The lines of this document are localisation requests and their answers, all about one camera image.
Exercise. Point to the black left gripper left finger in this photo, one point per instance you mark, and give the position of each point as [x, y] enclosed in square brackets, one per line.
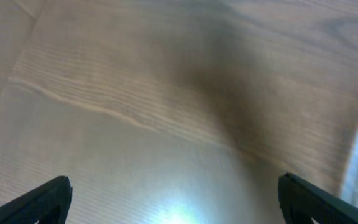
[48, 203]

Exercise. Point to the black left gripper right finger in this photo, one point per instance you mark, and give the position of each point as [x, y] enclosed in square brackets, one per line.
[304, 203]

